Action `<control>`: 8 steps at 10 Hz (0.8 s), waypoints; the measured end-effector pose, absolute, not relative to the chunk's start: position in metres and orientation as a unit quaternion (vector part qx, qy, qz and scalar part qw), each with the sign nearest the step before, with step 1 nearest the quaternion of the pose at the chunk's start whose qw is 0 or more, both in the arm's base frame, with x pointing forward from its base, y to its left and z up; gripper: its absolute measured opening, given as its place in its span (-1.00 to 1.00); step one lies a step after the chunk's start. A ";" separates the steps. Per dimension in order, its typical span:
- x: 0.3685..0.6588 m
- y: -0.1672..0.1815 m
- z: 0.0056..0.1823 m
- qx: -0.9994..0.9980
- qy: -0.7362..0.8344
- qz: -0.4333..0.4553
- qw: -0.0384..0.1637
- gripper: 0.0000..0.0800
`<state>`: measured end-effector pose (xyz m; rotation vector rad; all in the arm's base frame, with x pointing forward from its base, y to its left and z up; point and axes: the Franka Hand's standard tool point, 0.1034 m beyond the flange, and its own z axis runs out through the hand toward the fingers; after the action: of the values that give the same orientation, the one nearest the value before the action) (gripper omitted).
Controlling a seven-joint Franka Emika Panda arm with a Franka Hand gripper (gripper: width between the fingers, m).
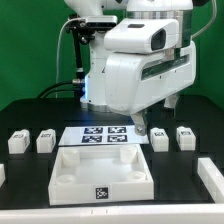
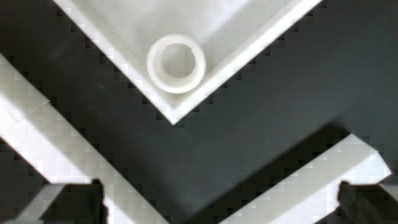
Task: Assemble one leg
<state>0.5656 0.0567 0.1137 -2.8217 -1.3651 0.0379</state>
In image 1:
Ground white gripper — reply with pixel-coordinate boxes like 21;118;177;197
105;42;196;136

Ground white square tabletop part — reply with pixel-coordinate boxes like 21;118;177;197
48;144;154;205

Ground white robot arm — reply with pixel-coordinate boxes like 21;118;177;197
64;0;216;135

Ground white sheet with fiducial tags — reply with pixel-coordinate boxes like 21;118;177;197
59;125;149;146

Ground white right fence block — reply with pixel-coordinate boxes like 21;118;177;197
197;158;224;204

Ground white fence block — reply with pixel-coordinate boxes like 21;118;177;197
197;158;224;204
0;164;6;187

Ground white left fence block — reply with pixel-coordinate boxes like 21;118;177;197
0;164;6;187

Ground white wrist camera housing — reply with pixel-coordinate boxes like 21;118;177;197
104;19;180;54

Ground black cables at base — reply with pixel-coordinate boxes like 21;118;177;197
36;79;84;99

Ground white front fence rail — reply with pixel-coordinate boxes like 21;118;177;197
0;204;224;224

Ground black camera on pole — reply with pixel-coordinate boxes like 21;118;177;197
66;15;118;104

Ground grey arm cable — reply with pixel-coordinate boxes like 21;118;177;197
191;0;218;41

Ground white camera cable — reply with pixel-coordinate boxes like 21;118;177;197
55;17;84;99

